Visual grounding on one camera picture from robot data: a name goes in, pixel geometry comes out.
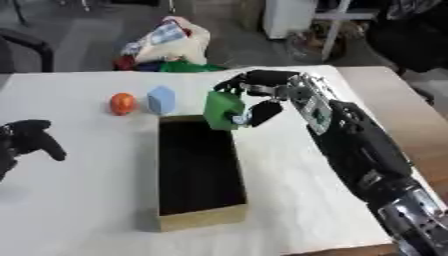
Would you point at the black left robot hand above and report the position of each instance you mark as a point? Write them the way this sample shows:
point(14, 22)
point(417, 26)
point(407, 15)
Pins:
point(28, 136)

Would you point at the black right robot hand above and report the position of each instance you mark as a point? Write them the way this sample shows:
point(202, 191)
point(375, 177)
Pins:
point(265, 79)

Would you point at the green block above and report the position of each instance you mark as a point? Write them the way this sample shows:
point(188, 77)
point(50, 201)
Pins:
point(221, 110)

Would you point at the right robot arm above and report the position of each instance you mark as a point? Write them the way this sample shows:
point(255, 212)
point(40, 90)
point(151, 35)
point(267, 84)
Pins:
point(356, 150)

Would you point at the tan cardboard box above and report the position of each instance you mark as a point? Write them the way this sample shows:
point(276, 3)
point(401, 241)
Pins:
point(198, 173)

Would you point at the white cabinet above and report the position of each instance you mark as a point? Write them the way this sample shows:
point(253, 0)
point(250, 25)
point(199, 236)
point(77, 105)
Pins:
point(289, 16)

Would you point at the white bag with clothes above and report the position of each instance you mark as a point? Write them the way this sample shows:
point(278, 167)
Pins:
point(172, 45)

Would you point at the orange toy fruit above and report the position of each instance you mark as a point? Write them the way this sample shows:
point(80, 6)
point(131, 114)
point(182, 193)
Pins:
point(122, 103)

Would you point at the light blue hexagonal block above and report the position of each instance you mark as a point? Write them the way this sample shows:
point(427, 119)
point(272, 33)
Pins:
point(161, 100)

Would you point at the black office chair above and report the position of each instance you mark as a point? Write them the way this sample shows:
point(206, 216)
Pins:
point(411, 33)

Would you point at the white table leg frame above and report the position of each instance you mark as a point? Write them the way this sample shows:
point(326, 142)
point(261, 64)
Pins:
point(338, 23)

